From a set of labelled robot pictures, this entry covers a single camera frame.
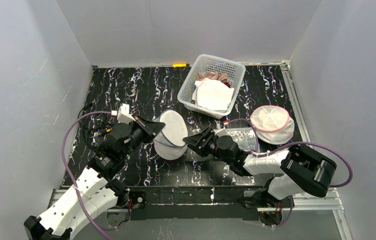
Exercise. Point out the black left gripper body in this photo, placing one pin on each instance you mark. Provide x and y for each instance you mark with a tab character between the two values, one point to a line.
146	128

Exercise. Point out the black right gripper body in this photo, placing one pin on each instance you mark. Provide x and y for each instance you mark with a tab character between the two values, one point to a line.
206	141

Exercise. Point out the white mesh bag blue trim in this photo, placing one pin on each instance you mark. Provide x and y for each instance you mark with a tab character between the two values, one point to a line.
169	143

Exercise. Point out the white bra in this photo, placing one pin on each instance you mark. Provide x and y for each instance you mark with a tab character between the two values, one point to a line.
212	95

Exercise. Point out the white mesh bag pink trim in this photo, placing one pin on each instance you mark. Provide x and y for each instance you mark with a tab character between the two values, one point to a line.
273	124

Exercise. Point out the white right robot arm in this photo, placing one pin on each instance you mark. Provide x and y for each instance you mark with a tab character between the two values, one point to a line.
300	168

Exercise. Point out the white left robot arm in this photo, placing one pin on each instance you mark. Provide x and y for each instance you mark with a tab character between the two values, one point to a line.
96	189

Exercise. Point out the beige pink bra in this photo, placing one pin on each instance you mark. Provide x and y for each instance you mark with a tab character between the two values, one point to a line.
211	75

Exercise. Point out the clear plastic compartment box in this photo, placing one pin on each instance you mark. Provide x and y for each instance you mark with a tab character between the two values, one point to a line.
245	138

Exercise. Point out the white plastic basket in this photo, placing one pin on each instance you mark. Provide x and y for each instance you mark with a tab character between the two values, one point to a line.
205	63

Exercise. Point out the yellow orange marker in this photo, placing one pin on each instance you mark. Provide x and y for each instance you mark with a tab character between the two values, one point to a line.
180	65

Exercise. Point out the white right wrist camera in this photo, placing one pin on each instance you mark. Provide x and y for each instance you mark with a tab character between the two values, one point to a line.
221	128

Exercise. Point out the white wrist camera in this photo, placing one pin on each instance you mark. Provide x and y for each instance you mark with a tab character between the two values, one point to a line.
123	114
221	128

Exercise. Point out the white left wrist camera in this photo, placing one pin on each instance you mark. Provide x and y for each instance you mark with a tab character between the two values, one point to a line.
123	114

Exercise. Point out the black base frame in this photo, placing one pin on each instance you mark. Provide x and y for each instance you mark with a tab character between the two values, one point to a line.
204	202

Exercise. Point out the aluminium rail frame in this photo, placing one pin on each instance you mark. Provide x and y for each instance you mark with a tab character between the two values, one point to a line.
305	201

